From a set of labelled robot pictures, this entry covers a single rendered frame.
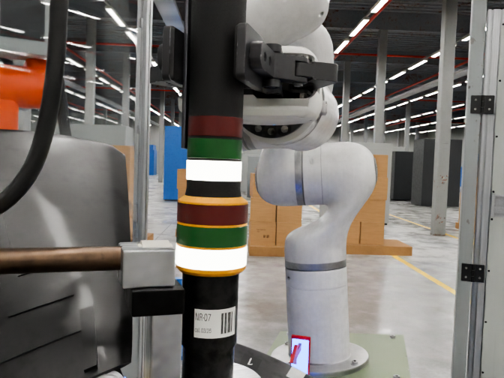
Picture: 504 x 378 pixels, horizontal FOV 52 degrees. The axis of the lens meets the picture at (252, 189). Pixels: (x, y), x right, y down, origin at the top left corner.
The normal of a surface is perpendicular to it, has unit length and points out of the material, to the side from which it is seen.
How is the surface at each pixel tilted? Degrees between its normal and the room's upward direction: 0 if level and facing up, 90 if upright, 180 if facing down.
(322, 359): 89
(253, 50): 89
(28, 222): 42
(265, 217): 90
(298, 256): 91
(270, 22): 132
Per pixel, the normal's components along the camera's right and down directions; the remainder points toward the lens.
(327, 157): -0.17, -0.48
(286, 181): -0.12, 0.27
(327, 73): 0.29, 0.04
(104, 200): 0.35, -0.77
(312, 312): -0.24, 0.04
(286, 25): 0.15, 0.75
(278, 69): 0.49, 0.05
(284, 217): 0.03, 0.05
